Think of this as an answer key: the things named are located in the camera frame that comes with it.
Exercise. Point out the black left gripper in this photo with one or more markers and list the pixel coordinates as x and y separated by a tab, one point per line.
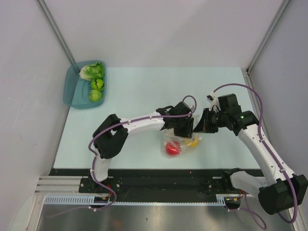
187	132

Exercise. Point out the green fake pepper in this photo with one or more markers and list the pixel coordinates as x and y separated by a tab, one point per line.
95	96

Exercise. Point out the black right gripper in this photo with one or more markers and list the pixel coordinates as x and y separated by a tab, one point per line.
204	125

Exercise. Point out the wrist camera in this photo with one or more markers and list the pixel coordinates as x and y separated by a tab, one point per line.
214	103
192	107

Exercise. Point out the left aluminium corner post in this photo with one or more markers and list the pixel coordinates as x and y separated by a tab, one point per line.
55	30

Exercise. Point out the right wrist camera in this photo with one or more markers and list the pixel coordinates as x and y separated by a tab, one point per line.
214	103

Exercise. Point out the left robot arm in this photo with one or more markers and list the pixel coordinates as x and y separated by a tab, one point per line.
110	137

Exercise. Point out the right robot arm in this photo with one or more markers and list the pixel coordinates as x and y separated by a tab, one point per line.
282	188

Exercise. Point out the white cable duct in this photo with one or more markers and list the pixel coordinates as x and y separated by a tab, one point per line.
103	200

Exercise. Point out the aluminium corner post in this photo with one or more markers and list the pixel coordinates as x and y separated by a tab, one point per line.
55	30
270	31

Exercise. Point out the red fake tomato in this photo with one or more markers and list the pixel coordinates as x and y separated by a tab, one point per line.
173	148

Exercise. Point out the yellow fake food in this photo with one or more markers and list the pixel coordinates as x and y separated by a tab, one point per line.
192	143

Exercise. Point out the teal plastic bin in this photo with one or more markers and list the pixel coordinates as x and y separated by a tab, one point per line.
77	90

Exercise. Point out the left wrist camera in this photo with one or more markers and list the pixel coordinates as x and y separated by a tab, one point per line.
192	107

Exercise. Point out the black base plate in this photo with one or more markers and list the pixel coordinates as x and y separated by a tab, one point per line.
173	186

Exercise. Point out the clear polka dot zip bag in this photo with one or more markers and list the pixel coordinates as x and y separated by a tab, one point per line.
178	137

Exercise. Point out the right aluminium corner post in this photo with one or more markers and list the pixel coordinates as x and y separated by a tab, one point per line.
270	31

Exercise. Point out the green fake lettuce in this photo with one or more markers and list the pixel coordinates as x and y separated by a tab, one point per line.
92	71

